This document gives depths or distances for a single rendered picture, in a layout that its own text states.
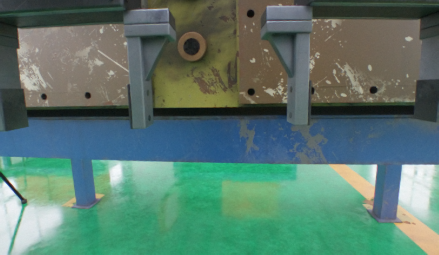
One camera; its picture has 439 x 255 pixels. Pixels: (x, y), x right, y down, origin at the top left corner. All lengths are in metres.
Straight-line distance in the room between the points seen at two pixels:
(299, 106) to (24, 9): 0.25
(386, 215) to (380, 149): 0.98
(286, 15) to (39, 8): 0.20
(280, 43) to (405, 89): 0.30
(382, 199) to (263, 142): 1.05
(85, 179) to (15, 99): 1.30
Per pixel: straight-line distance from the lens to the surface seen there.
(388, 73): 0.46
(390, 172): 1.40
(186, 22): 0.45
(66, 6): 0.23
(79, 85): 0.51
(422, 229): 1.52
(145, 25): 0.21
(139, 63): 0.21
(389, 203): 1.46
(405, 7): 0.27
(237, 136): 0.46
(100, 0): 0.22
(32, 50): 0.58
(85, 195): 1.60
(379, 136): 0.52
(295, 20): 0.21
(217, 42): 0.43
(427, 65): 0.29
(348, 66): 0.43
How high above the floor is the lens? 0.69
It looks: 7 degrees down
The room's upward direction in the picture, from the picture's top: 1 degrees counter-clockwise
